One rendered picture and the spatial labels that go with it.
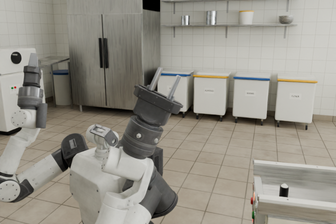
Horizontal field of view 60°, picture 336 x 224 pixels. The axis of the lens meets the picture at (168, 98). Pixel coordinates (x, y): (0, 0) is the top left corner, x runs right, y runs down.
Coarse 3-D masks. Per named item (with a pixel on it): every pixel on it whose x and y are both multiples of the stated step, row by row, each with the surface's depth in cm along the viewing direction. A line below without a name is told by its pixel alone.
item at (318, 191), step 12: (264, 180) 125; (276, 180) 125; (288, 180) 125; (300, 180) 125; (264, 192) 116; (276, 192) 116; (288, 192) 116; (300, 192) 116; (312, 192) 116; (324, 192) 116; (276, 216) 101
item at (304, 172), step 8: (256, 160) 130; (256, 168) 129; (264, 168) 128; (272, 168) 127; (280, 168) 127; (288, 168) 126; (296, 168) 125; (304, 168) 124; (312, 168) 123; (320, 168) 123; (328, 168) 123; (272, 176) 128; (280, 176) 127; (288, 176) 127; (296, 176) 126; (304, 176) 125; (312, 176) 124; (320, 176) 124; (328, 176) 123
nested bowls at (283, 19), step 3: (282, 15) 449; (285, 15) 446; (288, 15) 445; (291, 15) 445; (279, 18) 454; (282, 18) 449; (285, 18) 447; (288, 18) 446; (291, 18) 447; (279, 21) 458; (282, 21) 452; (285, 21) 449; (288, 21) 449; (291, 21) 451
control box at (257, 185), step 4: (256, 180) 125; (260, 180) 125; (256, 184) 122; (260, 184) 122; (256, 188) 119; (260, 188) 119; (252, 192) 128; (256, 192) 116; (260, 192) 116; (252, 196) 125; (256, 196) 113; (256, 200) 111; (252, 204) 123; (256, 204) 108; (252, 208) 123; (256, 208) 108; (256, 212) 107; (256, 216) 107; (260, 216) 107; (264, 216) 106; (256, 220) 107; (260, 220) 107; (264, 220) 107
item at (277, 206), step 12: (264, 204) 101; (276, 204) 100; (288, 204) 99; (300, 204) 98; (312, 204) 97; (324, 204) 97; (288, 216) 100; (300, 216) 99; (312, 216) 98; (324, 216) 97
